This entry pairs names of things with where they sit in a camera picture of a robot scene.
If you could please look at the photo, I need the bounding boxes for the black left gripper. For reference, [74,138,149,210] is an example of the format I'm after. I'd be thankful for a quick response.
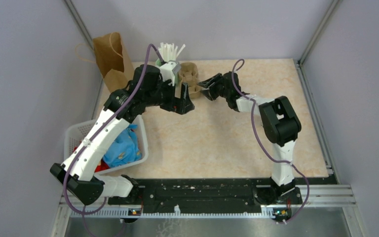
[144,76,194,115]

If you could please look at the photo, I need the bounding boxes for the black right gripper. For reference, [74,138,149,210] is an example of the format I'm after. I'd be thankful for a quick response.
[196,74,229,101]

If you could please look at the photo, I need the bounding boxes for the brown paper bag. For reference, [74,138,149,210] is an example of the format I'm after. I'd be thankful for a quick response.
[75,32,134,93]

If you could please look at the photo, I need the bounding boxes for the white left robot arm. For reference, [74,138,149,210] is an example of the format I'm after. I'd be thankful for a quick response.
[50,61,194,205]

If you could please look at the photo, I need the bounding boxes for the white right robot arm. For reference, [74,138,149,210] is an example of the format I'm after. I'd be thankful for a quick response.
[198,72,302,203]

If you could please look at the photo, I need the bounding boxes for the brown pulp cup carrier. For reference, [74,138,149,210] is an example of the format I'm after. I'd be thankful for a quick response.
[178,62,201,99]

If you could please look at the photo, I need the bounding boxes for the green straw holder cup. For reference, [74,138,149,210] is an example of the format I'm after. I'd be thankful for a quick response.
[155,59,164,67]

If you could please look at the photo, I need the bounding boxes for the white paper straws bundle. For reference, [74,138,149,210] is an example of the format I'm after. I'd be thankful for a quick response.
[158,42,186,62]

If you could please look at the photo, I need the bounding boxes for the blue snack bag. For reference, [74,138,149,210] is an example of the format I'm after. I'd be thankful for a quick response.
[102,124,142,168]

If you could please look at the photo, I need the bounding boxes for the red snack bag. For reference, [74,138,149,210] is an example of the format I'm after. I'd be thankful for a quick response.
[71,147,109,176]

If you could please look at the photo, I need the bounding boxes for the white plastic basket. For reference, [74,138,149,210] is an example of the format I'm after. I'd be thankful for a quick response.
[64,115,149,175]

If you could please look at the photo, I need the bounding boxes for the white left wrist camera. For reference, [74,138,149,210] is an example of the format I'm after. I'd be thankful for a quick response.
[159,60,181,86]

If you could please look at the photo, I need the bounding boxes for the aluminium frame rail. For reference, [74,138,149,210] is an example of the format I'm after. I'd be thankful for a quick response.
[52,178,367,237]

